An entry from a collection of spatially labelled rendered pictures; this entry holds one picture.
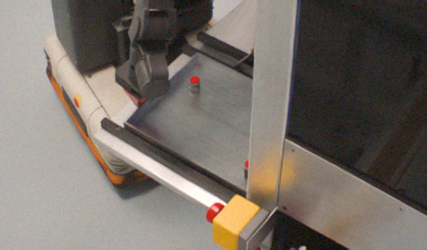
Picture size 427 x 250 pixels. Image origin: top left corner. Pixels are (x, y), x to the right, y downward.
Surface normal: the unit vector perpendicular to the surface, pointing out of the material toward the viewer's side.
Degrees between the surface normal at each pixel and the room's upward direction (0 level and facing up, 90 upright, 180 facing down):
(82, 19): 90
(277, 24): 90
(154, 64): 20
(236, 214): 0
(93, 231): 0
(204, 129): 0
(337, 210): 90
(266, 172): 90
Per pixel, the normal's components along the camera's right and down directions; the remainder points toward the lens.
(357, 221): -0.59, 0.60
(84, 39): 0.51, 0.64
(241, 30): 0.00, -0.67
